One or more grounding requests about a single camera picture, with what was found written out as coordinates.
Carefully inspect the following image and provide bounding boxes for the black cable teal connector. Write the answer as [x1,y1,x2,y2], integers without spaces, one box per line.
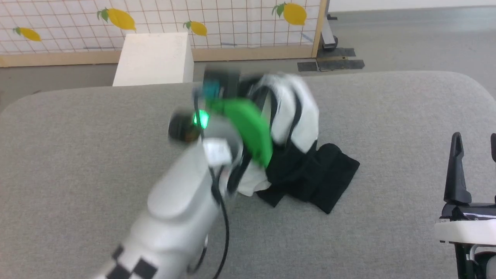
[194,88,231,279]

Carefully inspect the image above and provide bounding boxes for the grey fabric work surface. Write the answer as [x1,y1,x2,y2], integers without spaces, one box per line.
[0,71,496,279]

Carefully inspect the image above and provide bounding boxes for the white and black t-shirt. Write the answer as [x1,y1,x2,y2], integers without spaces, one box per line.
[232,73,361,214]

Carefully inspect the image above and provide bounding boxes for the lemon print grid screen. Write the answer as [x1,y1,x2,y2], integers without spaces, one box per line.
[0,0,328,67]

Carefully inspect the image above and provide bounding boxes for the white box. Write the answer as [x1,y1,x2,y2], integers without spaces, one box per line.
[112,33,194,86]

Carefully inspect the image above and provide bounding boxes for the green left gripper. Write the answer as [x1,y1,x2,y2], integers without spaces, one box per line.
[205,74,274,169]

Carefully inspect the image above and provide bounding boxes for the black round module green light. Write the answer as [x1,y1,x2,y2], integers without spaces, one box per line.
[168,110,212,145]

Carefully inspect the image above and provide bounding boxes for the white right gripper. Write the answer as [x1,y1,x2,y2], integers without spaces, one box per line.
[434,132,496,245]

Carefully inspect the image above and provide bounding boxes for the thin black cable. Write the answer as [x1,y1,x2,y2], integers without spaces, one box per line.
[188,234,210,274]

